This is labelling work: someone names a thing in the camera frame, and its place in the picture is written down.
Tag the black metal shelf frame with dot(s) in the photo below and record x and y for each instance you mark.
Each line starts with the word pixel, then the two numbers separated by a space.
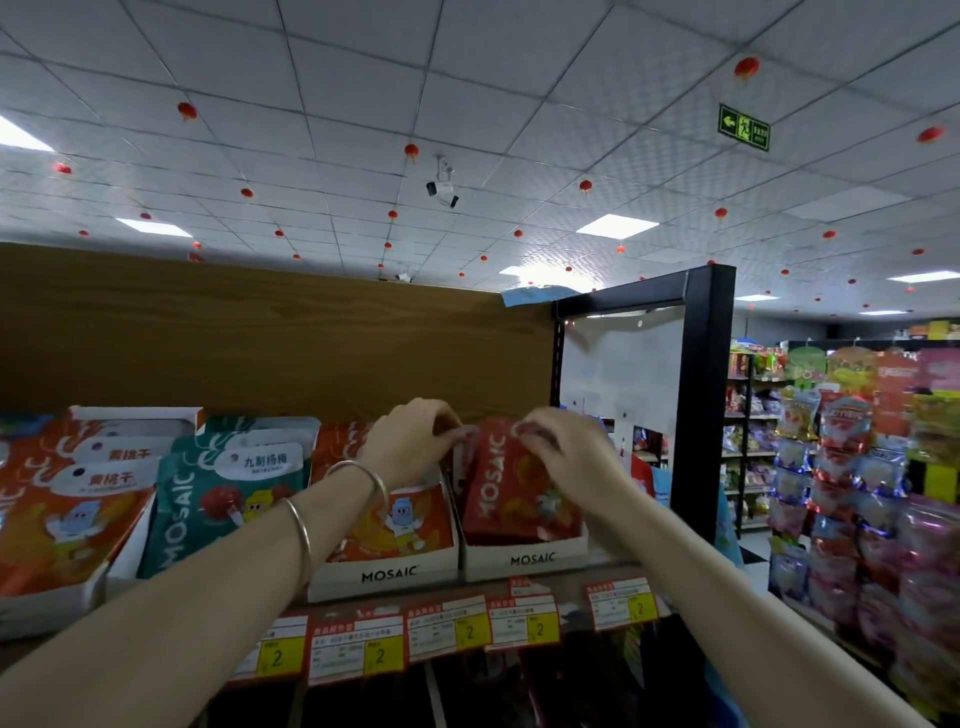
pixel 705 390

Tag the red snack packet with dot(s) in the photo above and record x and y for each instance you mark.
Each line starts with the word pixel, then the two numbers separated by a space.
pixel 510 495

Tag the rack of hanging candy bags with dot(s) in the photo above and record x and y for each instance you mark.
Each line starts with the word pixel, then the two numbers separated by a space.
pixel 870 510

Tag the person's left hand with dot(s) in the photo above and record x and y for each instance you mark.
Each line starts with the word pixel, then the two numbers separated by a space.
pixel 405 442

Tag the wooden shelf back panel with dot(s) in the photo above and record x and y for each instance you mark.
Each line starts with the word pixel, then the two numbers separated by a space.
pixel 262 337

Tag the orange snack packet with cartoon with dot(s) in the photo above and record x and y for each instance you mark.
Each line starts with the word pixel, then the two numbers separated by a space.
pixel 401 525

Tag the green exit sign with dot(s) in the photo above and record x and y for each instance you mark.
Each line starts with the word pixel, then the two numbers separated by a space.
pixel 744 127

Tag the person's right forearm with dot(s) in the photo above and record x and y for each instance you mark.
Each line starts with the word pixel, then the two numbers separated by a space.
pixel 720 615

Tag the white ceiling light panels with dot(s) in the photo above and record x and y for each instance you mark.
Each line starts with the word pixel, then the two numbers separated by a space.
pixel 616 226

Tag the person's left fingers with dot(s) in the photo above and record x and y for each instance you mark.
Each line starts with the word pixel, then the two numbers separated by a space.
pixel 446 426

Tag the white cardboard display box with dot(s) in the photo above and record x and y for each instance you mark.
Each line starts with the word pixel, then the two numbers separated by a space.
pixel 532 559
pixel 390 574
pixel 112 417

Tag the background shelf with goods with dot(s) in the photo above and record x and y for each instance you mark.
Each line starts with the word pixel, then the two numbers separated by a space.
pixel 750 435

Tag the white shelf end panel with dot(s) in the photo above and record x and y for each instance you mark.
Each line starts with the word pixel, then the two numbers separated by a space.
pixel 622 367

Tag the large orange snack packet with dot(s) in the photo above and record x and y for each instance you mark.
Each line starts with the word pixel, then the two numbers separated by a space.
pixel 67 517

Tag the person's right hand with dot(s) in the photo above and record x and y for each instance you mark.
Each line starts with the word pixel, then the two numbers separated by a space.
pixel 581 461

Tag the person's right fingers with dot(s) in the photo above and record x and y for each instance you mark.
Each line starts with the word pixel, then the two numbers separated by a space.
pixel 541 433

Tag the person's left forearm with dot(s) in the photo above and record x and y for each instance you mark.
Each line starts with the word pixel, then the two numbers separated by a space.
pixel 187 607

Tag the teal snack packet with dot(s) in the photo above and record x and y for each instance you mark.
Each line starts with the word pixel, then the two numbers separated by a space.
pixel 217 495

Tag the white security camera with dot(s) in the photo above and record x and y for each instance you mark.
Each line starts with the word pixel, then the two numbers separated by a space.
pixel 443 189

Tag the grey shelf board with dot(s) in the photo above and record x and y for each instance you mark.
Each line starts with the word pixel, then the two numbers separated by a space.
pixel 480 589

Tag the hanging red lanterns group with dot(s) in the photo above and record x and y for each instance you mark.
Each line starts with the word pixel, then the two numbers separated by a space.
pixel 187 110

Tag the red and yellow price tag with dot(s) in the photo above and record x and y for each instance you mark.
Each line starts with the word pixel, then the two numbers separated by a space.
pixel 523 621
pixel 621 604
pixel 356 649
pixel 448 628
pixel 274 651

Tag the thin silver bangle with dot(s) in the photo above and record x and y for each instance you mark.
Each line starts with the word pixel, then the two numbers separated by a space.
pixel 302 536
pixel 373 480

